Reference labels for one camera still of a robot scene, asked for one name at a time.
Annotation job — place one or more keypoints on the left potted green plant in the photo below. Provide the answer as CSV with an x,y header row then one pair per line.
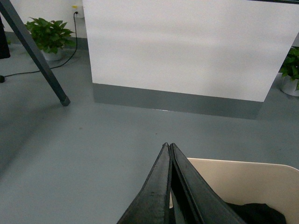
x,y
51,37

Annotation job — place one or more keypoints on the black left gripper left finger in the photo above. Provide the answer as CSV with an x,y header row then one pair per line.
x,y
152,203

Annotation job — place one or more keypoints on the right potted green plant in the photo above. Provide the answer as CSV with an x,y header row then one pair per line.
x,y
290,73

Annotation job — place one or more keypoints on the black printed t-shirt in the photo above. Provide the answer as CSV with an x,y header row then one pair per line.
x,y
258,213

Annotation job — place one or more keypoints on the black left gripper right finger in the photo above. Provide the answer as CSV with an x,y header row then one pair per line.
x,y
197,201

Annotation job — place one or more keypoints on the beige plastic laundry hamper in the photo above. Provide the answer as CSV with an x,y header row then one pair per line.
x,y
240,182

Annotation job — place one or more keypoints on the black hanging garment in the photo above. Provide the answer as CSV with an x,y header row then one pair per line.
x,y
4,49

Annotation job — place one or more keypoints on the dark metal rack leg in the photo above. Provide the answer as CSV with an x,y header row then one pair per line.
x,y
16,24

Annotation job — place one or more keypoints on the potted green plant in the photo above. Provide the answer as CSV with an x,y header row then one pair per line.
x,y
51,37
290,73

